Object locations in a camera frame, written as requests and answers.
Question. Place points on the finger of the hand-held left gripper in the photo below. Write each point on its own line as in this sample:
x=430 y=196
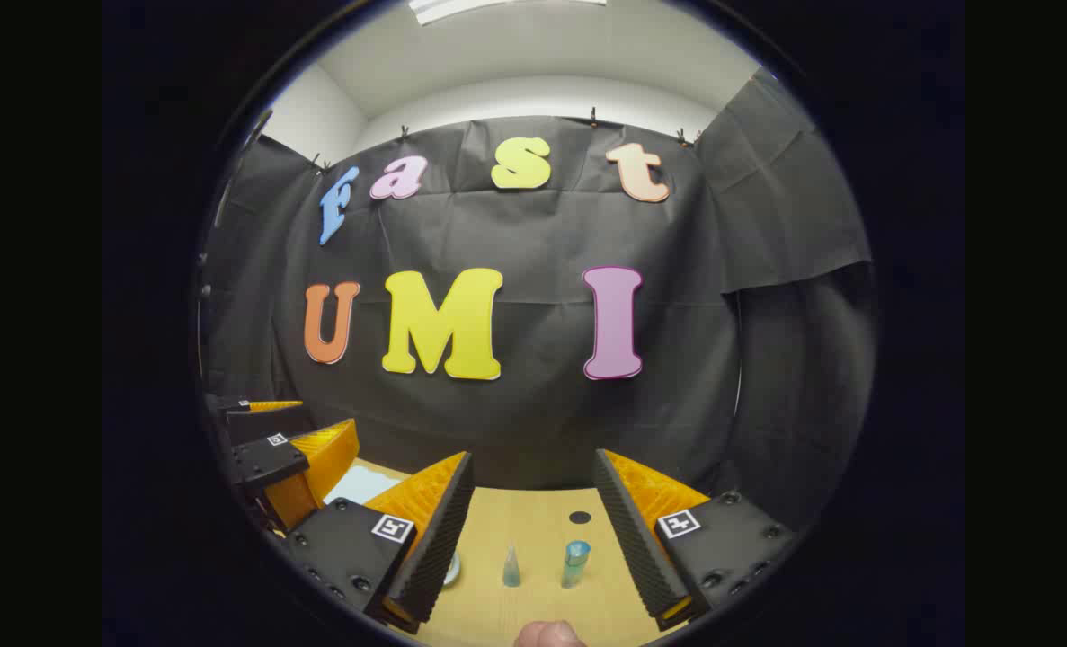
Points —
x=263 y=420
x=268 y=460

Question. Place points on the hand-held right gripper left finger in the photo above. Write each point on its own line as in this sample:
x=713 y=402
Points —
x=434 y=548

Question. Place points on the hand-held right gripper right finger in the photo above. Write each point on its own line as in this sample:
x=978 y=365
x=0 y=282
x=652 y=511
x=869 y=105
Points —
x=636 y=548

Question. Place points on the blue cap clear bottle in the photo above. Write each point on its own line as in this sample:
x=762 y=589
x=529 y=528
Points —
x=574 y=562

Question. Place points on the light blue suitcase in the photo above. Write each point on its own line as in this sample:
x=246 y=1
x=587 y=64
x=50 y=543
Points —
x=362 y=485

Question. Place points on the small round white object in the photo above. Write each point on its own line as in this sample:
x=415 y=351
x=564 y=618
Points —
x=452 y=571

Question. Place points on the ceiling light panel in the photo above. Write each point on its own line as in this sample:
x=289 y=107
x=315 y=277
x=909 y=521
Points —
x=497 y=7

